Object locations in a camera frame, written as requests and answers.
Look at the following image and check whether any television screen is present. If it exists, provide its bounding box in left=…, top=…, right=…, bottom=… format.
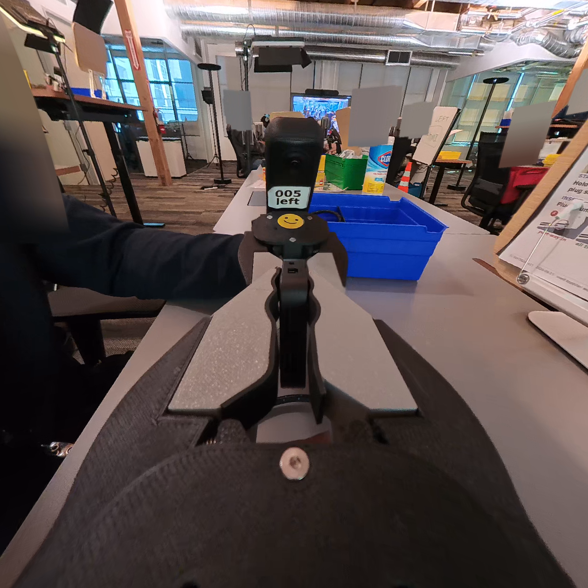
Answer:
left=290, top=93, right=352, bottom=115

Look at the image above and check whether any black office chair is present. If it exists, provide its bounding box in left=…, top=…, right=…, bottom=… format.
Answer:
left=462, top=131, right=520, bottom=230

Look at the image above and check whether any blue plastic bin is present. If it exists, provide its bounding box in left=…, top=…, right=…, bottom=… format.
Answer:
left=309, top=192, right=449, bottom=281

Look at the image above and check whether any wipes canister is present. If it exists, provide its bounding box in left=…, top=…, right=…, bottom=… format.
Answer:
left=362, top=144, right=395, bottom=195

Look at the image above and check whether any red bag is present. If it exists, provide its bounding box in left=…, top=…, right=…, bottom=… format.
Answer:
left=501, top=165, right=549, bottom=205

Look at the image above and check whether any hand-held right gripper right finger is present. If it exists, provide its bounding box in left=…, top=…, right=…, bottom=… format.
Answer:
left=307, top=269, right=420, bottom=424

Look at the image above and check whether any black studio light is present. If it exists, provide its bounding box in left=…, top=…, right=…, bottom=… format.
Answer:
left=253, top=41, right=312, bottom=73

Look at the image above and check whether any black leg standing desk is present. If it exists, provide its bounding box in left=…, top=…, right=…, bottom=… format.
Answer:
left=32, top=87, right=149, bottom=226

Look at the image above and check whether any wooden post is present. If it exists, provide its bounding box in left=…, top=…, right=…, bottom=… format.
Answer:
left=115, top=0, right=173, bottom=187

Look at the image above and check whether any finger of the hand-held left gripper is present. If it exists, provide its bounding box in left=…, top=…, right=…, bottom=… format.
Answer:
left=250, top=251, right=283, bottom=288
left=307, top=250, right=347, bottom=295

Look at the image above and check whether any whiteboard easel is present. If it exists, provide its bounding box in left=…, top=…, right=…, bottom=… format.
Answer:
left=413, top=107, right=461, bottom=166

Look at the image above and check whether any green plastic bin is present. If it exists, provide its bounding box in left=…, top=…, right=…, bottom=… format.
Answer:
left=324, top=154, right=368, bottom=191

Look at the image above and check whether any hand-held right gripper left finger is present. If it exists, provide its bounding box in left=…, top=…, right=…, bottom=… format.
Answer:
left=167, top=266, right=282, bottom=426

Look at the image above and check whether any white cabinet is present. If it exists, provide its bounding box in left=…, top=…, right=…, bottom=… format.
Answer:
left=136, top=138, right=187, bottom=177

